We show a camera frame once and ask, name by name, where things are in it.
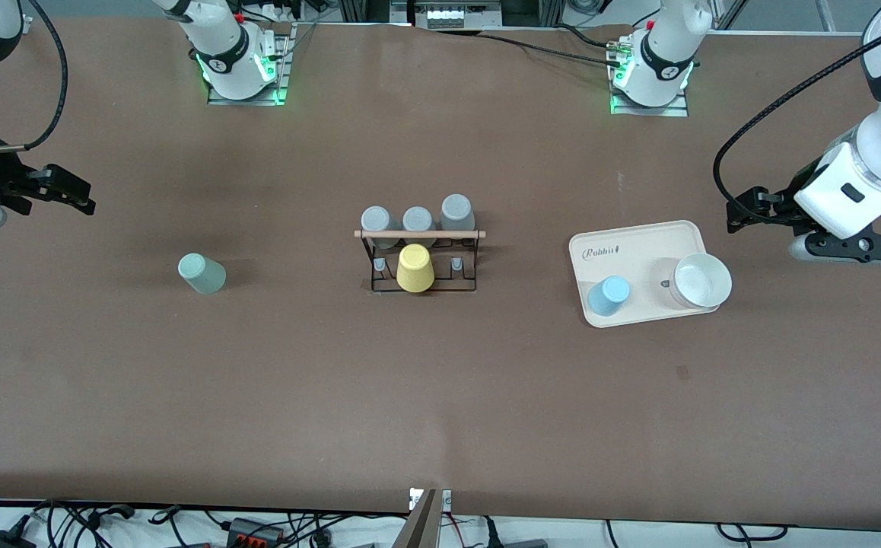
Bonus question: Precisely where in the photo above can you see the light blue plastic cup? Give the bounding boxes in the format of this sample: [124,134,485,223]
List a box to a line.
[587,275,633,318]

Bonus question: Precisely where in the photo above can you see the cream Rabbit tray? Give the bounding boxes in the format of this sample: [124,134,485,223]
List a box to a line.
[568,220,724,330]

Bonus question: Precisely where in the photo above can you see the pale green plastic cup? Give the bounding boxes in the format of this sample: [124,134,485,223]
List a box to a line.
[177,253,228,297]

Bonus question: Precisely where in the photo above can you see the grey plastic cup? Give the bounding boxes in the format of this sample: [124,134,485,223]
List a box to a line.
[361,205,401,250]
[402,205,437,246]
[439,193,478,249]

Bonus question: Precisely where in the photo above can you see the yellow plastic cup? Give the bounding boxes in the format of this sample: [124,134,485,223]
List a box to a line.
[396,243,437,295]

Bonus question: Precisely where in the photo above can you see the white power strip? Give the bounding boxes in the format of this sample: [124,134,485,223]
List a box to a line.
[412,0,504,31]

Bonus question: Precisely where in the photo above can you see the grey orange-lever connector block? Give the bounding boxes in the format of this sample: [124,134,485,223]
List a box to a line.
[225,516,288,548]

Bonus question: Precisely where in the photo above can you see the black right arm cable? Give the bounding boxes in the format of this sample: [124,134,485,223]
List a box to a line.
[0,0,69,154]

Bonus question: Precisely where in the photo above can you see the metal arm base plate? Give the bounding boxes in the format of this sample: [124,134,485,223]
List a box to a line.
[609,38,691,118]
[206,22,295,107]

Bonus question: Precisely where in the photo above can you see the black base power cable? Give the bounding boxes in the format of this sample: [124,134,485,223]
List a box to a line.
[477,23,639,68]

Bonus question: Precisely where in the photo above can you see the black wire cup rack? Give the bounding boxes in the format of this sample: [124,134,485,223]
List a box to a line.
[354,228,487,295]

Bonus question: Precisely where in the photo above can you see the black floor cable bundle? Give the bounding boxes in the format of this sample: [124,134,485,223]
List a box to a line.
[28,498,138,548]

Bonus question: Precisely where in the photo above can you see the black floor cable loop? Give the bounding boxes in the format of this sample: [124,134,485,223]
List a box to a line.
[716,522,790,543]

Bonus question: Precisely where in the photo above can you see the white stand bracket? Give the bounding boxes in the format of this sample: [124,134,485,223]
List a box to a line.
[409,488,453,512]

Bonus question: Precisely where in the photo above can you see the metal camera stand post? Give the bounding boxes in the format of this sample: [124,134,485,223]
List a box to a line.
[390,488,441,548]

